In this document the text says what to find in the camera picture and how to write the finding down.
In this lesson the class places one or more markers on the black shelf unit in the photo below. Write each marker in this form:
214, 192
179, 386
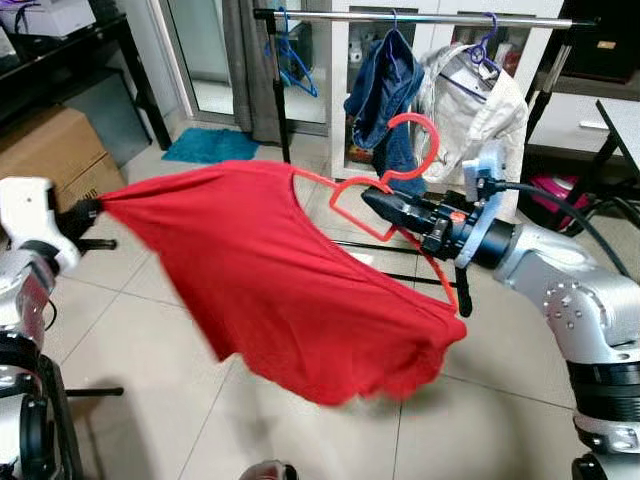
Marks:
80, 60

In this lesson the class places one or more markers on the glass door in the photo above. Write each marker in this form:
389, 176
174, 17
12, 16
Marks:
200, 50

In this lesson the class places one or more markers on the black bar on floor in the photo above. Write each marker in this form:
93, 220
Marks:
95, 391

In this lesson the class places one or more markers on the pale blue right wrist camera mount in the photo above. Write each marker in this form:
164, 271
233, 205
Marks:
490, 175

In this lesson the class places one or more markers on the large cardboard box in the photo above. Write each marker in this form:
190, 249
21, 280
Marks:
45, 145

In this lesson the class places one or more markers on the red t-shirt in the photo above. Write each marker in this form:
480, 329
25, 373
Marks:
280, 280

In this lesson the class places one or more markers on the beige jacket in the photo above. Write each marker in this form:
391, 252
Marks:
490, 120

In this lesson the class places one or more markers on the white glass door cabinet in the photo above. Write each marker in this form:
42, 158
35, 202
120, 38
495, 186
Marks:
345, 60

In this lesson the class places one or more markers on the small printed cardboard box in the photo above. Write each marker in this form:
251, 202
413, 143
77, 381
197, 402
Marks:
100, 175

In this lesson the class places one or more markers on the pink seat black chair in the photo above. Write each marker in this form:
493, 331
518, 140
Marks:
560, 195

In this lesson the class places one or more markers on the silver clothes rack rail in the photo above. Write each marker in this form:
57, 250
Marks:
420, 17

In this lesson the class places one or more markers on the purple plastic hanger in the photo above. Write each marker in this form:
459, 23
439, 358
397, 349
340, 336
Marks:
490, 25

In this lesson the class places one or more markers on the white box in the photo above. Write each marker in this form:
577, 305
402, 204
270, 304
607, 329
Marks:
45, 15

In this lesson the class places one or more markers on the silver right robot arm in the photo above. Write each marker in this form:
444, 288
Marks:
570, 300

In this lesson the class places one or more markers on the teal floor mat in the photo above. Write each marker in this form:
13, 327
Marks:
210, 147

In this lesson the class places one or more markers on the red plastic hanger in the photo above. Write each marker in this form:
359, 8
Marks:
434, 140

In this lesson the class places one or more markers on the white table black frame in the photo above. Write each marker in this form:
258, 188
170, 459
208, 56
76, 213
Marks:
622, 125

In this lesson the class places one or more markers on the black rack post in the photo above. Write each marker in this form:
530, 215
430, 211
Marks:
280, 100

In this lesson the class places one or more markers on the blue denim garment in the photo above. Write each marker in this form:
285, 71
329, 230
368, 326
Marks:
385, 90

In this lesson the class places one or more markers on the grey curtain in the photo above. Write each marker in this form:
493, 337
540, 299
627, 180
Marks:
250, 70

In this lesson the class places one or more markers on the black television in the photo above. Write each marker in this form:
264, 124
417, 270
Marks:
605, 35

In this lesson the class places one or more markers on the blue plastic hanger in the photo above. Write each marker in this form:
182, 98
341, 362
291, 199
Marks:
394, 22
300, 70

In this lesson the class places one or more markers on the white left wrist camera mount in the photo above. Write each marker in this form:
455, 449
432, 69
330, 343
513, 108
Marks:
25, 210

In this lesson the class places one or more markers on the black stand white drawers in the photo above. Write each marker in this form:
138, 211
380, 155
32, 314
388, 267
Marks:
580, 120

